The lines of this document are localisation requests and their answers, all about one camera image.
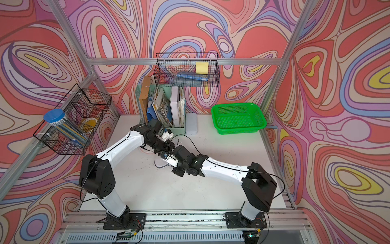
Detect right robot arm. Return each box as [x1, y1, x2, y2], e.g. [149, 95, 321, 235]
[167, 145, 277, 222]

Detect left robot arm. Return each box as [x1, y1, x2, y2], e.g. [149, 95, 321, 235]
[79, 119, 174, 221]

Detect blue folder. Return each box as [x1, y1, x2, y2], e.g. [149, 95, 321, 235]
[146, 101, 158, 122]

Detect grey flat case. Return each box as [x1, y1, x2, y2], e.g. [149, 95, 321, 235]
[185, 113, 198, 136]

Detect mint green file organizer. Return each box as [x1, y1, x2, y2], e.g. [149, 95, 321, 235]
[135, 84, 185, 135]

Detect magazines in organizer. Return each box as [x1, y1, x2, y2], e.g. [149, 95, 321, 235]
[152, 87, 173, 128]

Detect brown cardboard folder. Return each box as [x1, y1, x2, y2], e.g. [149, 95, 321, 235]
[139, 76, 152, 123]

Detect white binder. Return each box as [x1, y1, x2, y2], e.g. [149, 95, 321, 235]
[170, 86, 180, 128]

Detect green plastic basket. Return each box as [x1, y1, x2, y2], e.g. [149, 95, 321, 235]
[211, 103, 267, 135]

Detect blue pen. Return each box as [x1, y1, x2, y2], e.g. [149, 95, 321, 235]
[176, 73, 209, 82]

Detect yellow tape roll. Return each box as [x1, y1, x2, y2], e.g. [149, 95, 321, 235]
[80, 118, 97, 133]

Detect yellow sticky note pad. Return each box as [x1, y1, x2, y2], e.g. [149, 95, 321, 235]
[196, 62, 209, 75]

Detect jar with blue lid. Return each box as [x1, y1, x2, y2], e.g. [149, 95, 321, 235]
[43, 109, 89, 148]

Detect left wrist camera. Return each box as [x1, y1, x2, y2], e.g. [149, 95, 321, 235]
[160, 129, 174, 141]

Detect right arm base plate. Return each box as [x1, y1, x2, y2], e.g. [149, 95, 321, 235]
[223, 212, 268, 230]

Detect black wire basket on rail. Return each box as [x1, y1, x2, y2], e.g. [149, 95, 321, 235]
[153, 51, 220, 87]

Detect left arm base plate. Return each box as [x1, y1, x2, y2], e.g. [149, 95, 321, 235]
[103, 213, 146, 230]

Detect black wire basket left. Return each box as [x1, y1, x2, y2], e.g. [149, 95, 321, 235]
[34, 84, 112, 155]

